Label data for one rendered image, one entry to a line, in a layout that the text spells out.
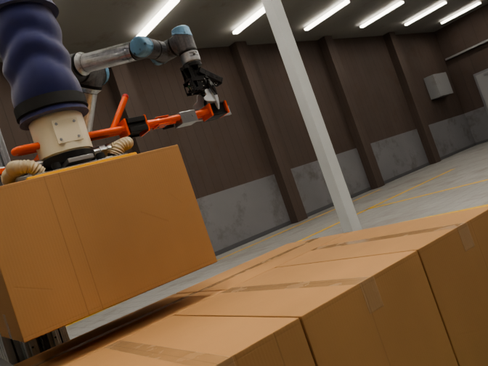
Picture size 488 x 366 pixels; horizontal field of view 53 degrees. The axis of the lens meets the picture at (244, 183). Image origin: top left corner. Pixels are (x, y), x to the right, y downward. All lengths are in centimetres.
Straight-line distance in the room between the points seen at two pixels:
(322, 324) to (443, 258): 44
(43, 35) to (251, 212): 824
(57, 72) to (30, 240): 55
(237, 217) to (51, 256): 814
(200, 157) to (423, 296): 821
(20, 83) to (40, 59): 10
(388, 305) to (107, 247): 77
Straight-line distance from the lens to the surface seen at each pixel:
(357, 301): 111
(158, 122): 180
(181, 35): 200
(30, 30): 172
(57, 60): 170
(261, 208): 987
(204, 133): 951
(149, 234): 150
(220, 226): 918
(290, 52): 462
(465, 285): 141
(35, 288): 140
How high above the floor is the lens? 80
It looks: 2 degrees up
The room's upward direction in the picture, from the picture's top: 19 degrees counter-clockwise
